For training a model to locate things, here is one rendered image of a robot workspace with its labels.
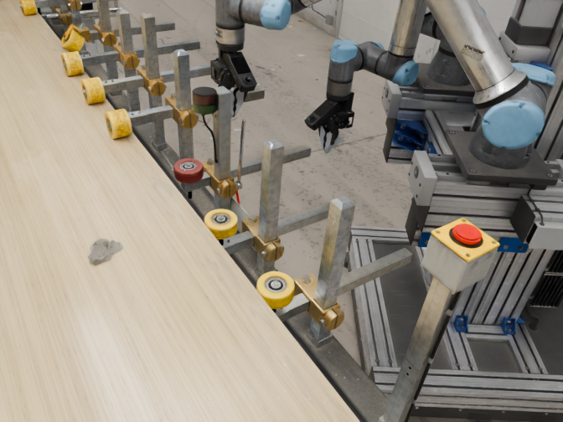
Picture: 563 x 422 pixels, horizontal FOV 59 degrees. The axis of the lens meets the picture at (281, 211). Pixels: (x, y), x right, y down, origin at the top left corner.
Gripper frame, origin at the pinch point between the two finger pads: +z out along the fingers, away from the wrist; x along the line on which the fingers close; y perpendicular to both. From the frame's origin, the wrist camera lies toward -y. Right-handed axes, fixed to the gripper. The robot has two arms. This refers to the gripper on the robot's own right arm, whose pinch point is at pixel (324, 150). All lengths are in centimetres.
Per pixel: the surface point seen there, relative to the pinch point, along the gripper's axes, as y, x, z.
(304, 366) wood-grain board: -56, -70, -7
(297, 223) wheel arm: -28.2, -26.5, 1.8
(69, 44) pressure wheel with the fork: -56, 96, -11
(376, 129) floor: 143, 116, 82
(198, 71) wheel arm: -23, 49, -12
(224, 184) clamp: -40.9, -7.9, -3.7
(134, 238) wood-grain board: -71, -22, -7
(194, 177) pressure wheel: -48.2, -4.2, -6.2
